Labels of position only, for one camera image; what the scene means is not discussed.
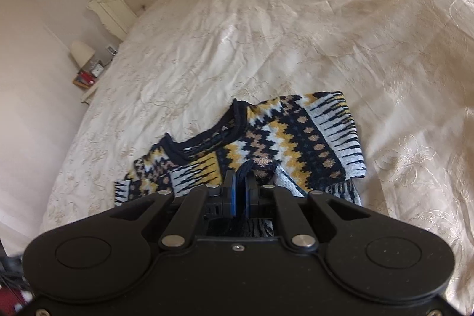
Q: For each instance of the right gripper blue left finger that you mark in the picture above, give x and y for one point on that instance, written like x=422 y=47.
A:
x=229 y=195

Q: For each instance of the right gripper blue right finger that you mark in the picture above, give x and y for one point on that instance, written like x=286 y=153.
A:
x=251 y=196

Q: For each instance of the navy yellow white patterned sweater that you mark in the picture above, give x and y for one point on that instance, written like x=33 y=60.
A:
x=302 y=142

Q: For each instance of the left cream nightstand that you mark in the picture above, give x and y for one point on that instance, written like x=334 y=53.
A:
x=90 y=93

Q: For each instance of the small white alarm clock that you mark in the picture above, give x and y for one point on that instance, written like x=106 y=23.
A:
x=97 y=70

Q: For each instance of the white charger on nightstand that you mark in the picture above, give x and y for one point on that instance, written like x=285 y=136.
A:
x=111 y=50

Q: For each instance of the red item on nightstand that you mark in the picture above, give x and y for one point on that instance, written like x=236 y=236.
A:
x=84 y=80

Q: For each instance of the cream embroidered bedspread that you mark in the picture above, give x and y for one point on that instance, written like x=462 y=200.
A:
x=405 y=68

